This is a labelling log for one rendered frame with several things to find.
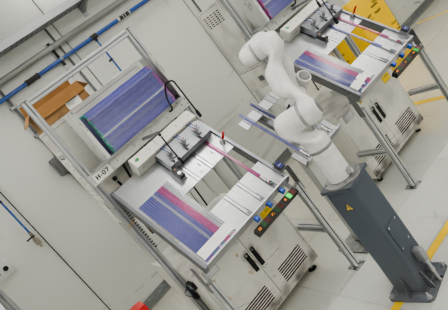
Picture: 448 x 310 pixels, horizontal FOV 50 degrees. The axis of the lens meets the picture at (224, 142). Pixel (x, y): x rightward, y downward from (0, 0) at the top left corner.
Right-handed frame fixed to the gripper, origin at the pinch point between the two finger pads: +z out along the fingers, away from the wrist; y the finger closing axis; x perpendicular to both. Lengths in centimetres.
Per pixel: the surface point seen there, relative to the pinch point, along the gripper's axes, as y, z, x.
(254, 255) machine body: 67, 49, 35
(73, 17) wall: -10, 86, -216
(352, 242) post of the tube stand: 16, 55, 76
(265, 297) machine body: 78, 61, 54
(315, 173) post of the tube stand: 12.4, 20.4, 33.6
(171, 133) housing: 54, 13, -45
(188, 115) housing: 39, 13, -46
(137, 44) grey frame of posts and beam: 33, -8, -94
